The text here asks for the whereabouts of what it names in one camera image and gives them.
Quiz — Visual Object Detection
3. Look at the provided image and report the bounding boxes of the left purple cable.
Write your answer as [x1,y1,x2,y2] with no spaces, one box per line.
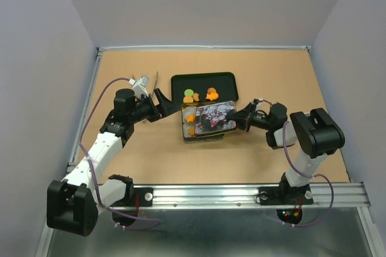
[77,77,162,231]

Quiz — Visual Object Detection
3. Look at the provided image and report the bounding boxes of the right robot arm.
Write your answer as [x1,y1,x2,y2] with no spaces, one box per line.
[227,99,345,203]

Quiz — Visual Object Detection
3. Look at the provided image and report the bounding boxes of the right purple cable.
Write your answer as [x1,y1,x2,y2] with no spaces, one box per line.
[256,98,335,227]

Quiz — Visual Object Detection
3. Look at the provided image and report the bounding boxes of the orange fish cookie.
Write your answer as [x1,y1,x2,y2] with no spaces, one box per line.
[206,92,219,101]
[185,114,195,123]

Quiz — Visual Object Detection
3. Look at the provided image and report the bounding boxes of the aluminium rail frame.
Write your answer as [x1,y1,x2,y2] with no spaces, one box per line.
[37,49,385,256]

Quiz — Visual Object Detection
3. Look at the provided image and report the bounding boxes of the orange flower cookie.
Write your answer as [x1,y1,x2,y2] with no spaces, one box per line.
[188,127,195,136]

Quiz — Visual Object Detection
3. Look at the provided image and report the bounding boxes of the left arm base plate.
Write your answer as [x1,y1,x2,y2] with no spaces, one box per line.
[112,187,154,208]

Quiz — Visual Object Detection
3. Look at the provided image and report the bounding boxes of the purple cable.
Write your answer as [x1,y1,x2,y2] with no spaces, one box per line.
[256,98,335,227]
[77,77,162,231]

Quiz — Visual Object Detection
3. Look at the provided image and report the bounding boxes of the gold cookie tin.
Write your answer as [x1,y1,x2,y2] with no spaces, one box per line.
[180,102,224,144]

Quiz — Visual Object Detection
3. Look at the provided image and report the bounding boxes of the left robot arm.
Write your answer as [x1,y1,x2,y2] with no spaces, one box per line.
[46,89,180,236]

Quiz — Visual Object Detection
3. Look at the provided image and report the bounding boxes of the green sandwich cookie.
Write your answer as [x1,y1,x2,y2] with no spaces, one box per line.
[184,89,194,97]

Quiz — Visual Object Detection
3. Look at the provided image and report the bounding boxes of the white paper cup back left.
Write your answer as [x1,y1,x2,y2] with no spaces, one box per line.
[182,106,197,124]

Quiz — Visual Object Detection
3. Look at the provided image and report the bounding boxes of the swirl tan cookie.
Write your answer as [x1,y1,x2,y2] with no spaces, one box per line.
[207,87,217,94]

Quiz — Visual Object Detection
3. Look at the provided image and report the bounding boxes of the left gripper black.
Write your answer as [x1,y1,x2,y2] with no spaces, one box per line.
[129,88,180,124]

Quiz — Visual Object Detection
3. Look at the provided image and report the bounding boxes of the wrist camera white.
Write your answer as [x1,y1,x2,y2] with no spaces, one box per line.
[128,75,149,98]
[251,98,265,112]

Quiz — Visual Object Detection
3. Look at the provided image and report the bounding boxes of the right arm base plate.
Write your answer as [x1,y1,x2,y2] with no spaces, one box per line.
[258,186,314,206]

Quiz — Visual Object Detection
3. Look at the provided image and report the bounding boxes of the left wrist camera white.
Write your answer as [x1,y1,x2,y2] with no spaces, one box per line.
[128,75,149,98]

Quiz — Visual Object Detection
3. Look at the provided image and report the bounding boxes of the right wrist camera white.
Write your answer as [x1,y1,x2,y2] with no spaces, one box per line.
[251,98,265,112]

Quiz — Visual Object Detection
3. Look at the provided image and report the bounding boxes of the metal tongs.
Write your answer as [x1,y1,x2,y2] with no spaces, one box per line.
[142,71,159,124]

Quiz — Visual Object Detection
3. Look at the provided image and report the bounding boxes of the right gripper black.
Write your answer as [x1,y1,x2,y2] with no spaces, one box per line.
[224,103,273,132]

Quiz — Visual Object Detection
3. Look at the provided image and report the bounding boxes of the gold tin lid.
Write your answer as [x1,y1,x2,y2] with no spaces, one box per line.
[194,101,237,137]

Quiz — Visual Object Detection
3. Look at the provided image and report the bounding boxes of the black serving tray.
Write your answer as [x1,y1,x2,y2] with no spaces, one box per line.
[171,72,239,106]

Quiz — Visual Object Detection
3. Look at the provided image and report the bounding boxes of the round dotted tan biscuit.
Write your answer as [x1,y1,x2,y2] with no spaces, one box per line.
[183,96,194,103]

